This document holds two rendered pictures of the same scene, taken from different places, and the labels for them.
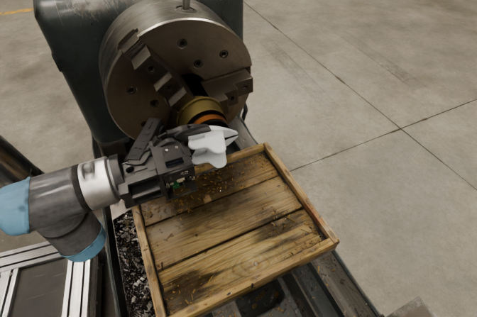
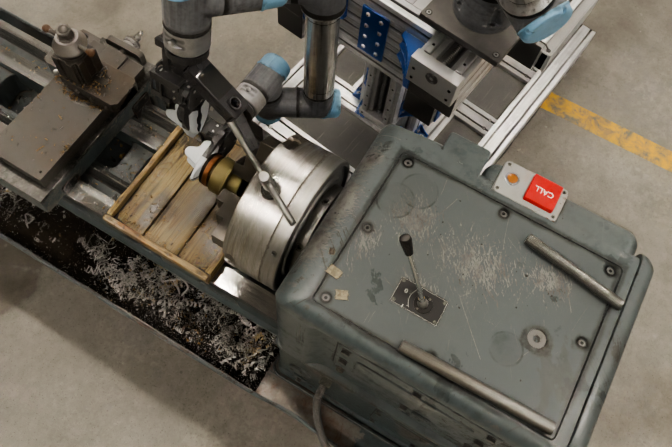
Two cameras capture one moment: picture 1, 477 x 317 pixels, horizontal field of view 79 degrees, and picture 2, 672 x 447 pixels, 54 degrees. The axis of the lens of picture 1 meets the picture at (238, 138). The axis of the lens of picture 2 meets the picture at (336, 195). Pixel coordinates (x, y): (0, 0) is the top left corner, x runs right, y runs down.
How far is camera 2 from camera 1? 1.40 m
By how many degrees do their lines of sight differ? 65
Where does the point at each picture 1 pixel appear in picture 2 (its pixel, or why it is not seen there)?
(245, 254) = (168, 177)
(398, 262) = not seen: outside the picture
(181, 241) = not seen: hidden behind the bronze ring
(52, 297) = not seen: hidden behind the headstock
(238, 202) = (197, 210)
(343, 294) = (92, 196)
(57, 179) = (257, 76)
